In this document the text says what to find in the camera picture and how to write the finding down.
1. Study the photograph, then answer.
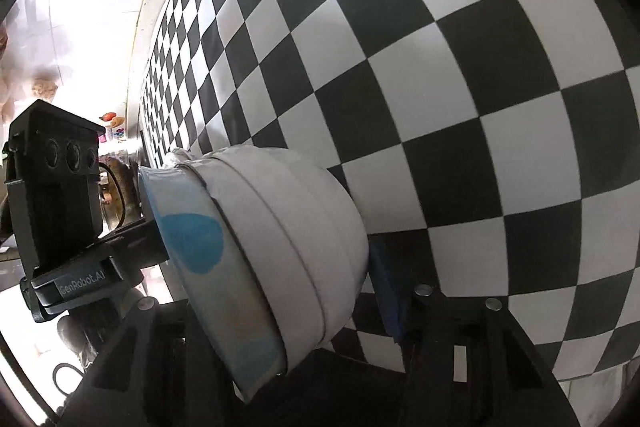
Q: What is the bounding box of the black cable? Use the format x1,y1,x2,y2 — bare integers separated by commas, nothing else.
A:
52,361,90,397

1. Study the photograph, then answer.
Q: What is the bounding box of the plain white bowl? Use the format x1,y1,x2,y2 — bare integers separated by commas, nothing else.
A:
220,146,372,344

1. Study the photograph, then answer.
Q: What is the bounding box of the black white checkered mat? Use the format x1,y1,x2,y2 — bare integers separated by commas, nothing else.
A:
139,0,640,383

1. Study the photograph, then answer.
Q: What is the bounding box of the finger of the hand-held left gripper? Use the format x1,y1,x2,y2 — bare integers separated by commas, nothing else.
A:
102,218,171,269

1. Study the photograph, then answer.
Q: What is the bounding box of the white bowl with blue spots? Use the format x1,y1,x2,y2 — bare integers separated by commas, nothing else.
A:
137,163,289,404

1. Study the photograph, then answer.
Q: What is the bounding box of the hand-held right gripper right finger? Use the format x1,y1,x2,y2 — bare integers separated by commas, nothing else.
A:
369,241,582,427

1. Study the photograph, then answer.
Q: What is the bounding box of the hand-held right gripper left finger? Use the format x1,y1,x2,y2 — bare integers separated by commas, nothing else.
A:
59,297,253,427

